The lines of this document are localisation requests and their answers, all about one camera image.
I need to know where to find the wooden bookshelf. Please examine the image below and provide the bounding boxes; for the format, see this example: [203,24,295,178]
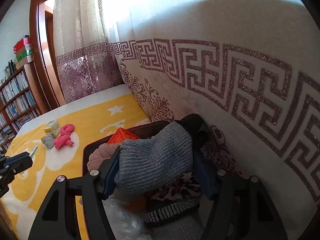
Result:
[0,60,43,155]

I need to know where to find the dusty pink scalloped plush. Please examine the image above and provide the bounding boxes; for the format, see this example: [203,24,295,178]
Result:
[88,145,120,177]

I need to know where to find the pink coiled foam curler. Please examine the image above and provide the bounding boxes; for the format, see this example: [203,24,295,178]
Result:
[60,124,75,135]

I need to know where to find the clear plastic bag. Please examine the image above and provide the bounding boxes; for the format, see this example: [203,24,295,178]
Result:
[102,195,150,240]

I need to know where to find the green gift box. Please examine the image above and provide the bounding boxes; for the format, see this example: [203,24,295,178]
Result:
[15,49,34,59]

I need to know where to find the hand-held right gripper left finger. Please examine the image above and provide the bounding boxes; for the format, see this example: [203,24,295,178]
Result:
[28,145,123,240]

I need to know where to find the red cardboard box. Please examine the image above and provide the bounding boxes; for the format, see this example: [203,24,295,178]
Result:
[82,120,240,240]

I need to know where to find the small yellow carton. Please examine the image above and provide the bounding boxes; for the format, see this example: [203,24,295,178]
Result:
[44,119,61,138]

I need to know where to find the rows of books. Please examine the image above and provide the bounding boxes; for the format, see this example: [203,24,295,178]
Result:
[0,71,38,153]

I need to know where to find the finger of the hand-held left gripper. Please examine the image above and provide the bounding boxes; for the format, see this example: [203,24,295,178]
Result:
[0,152,33,178]
[0,174,15,198]

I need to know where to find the yellow printed blanket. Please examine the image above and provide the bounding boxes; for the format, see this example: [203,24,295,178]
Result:
[0,94,150,240]

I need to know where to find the tan cardboard box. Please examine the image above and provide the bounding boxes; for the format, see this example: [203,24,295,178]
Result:
[14,54,35,69]

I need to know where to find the pink leopard print mitten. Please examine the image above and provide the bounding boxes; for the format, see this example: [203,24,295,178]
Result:
[147,171,203,202]

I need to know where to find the white bed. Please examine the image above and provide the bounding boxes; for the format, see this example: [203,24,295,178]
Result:
[15,84,130,135]

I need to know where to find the grey glove with black fingers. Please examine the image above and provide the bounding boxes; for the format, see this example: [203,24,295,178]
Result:
[114,114,210,194]

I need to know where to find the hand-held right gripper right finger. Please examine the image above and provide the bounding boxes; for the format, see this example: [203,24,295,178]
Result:
[192,152,288,240]

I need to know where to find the sheer purple patterned curtain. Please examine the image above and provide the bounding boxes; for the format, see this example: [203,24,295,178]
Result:
[52,0,125,104]

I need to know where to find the grey glove with striped cuff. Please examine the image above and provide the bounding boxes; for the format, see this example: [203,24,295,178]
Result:
[144,197,208,240]

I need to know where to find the beige patterned curtain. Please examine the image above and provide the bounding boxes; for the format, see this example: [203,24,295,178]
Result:
[115,0,320,240]

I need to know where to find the wooden door frame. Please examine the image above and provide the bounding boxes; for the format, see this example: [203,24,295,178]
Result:
[29,0,67,108]

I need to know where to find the pink twisted foam curler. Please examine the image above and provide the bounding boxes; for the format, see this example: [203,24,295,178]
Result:
[54,134,75,150]

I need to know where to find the grey foam curler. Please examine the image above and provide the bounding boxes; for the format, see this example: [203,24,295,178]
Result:
[41,134,56,150]

